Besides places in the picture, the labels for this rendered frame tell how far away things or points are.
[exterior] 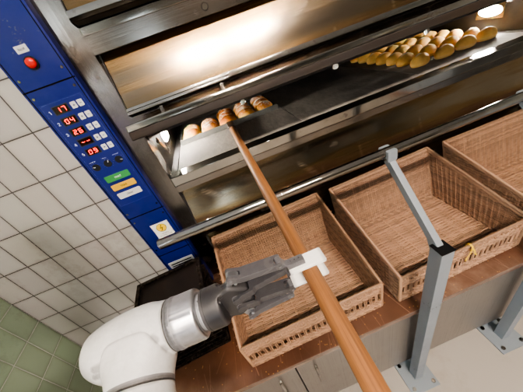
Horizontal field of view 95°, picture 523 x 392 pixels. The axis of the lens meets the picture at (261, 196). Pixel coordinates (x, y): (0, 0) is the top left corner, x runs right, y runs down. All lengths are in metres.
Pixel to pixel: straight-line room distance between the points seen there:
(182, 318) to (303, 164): 0.84
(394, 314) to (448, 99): 1.00
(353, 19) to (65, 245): 1.40
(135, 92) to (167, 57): 0.15
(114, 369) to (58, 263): 0.94
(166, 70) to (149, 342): 0.76
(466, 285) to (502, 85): 0.97
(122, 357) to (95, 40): 0.82
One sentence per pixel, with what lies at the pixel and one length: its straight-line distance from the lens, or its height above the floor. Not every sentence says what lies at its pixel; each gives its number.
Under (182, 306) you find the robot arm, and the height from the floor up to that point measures 1.23.
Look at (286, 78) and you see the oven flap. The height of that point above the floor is 1.41.
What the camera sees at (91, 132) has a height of 1.44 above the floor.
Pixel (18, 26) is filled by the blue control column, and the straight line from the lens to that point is 0.99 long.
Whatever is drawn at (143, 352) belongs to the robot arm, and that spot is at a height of 1.22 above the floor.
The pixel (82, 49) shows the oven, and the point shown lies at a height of 1.65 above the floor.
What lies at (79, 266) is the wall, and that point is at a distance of 1.37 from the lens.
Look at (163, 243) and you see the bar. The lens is 0.73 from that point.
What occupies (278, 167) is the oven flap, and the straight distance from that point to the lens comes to 1.08.
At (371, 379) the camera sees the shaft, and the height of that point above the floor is 1.20.
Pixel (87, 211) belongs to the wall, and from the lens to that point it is 1.17.
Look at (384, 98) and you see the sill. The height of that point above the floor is 1.17.
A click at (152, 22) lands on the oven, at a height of 1.66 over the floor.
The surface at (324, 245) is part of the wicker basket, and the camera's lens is 1.29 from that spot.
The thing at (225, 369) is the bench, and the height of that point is 0.58.
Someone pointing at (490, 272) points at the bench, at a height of 0.58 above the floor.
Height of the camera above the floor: 1.56
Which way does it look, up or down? 34 degrees down
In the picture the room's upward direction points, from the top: 20 degrees counter-clockwise
